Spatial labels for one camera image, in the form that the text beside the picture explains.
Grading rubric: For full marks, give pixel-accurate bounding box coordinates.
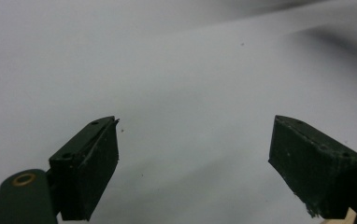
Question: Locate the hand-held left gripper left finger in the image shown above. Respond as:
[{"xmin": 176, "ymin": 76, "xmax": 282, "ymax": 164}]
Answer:
[{"xmin": 48, "ymin": 115, "xmax": 121, "ymax": 222}]

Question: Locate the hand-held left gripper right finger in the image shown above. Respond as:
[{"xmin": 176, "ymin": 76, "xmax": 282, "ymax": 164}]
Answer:
[{"xmin": 267, "ymin": 114, "xmax": 357, "ymax": 220}]

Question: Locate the white table sheet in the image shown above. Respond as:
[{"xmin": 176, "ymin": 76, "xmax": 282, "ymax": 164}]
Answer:
[{"xmin": 0, "ymin": 0, "xmax": 357, "ymax": 224}]

